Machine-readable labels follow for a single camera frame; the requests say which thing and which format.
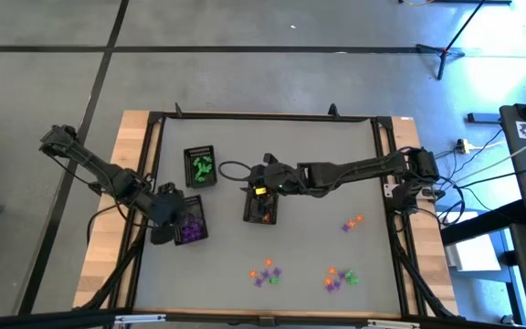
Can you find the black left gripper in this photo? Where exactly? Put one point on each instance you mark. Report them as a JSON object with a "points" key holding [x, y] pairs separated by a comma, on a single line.
{"points": [[167, 210]]}

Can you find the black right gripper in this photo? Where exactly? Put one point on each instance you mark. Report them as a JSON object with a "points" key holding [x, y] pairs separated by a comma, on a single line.
{"points": [[281, 178]]}

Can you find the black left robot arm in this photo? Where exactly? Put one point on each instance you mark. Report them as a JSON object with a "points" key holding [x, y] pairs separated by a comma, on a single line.
{"points": [[108, 176]]}

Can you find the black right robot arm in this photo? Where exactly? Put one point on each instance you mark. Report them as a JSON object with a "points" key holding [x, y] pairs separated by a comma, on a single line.
{"points": [[359, 169]]}

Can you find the black plastic slotted basket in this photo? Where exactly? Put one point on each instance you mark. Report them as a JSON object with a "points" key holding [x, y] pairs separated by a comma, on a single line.
{"points": [[199, 203], [249, 215], [189, 176]]}

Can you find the silver mounting plate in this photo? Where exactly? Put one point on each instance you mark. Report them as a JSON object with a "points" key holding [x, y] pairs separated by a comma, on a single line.
{"points": [[388, 189]]}

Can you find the white floor box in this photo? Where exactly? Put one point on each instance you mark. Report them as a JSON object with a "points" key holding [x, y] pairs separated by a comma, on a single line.
{"points": [[473, 251]]}

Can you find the black cart leg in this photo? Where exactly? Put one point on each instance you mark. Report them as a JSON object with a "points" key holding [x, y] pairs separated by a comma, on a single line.
{"points": [[482, 224]]}

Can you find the black tripod stand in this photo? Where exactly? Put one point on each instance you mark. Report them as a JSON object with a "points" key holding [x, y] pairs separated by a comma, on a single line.
{"points": [[445, 52]]}

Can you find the dark metal foot bar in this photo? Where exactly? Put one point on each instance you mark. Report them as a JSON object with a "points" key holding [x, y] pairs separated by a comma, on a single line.
{"points": [[482, 118]]}

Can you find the black aluminium rig frame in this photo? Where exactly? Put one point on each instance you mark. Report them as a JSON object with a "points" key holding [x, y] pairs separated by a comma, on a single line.
{"points": [[267, 116]]}

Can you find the black clamp bracket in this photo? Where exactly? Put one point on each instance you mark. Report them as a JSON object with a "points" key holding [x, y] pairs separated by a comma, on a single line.
{"points": [[95, 187]]}

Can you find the black triangular frame foot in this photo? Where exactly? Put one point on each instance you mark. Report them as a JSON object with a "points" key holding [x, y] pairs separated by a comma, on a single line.
{"points": [[333, 112], [179, 112]]}

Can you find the silver aluminium bracket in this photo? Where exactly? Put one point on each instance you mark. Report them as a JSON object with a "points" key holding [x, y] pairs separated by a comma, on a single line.
{"points": [[139, 318], [393, 324]]}

